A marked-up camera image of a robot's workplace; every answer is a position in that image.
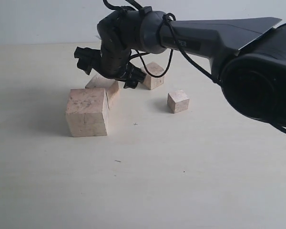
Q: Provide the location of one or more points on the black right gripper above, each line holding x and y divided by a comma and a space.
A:
111, 65

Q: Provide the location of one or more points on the second largest wooden cube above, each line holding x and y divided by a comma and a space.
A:
111, 87

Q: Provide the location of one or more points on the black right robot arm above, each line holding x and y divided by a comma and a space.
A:
247, 56

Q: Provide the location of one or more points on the smallest wooden cube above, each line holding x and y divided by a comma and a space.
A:
178, 101

